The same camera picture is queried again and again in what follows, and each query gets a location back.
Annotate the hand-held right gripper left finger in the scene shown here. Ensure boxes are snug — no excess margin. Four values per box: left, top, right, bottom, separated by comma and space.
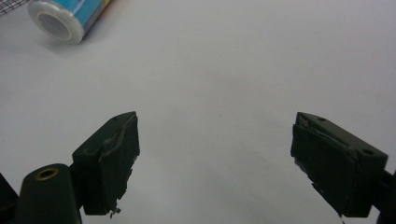
71, 110, 141, 217

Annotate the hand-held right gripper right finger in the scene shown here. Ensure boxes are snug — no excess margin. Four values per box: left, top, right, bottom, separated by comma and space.
290, 111, 389, 218

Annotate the black wire mesh basket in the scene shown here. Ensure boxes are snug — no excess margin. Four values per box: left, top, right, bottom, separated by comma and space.
0, 0, 32, 17

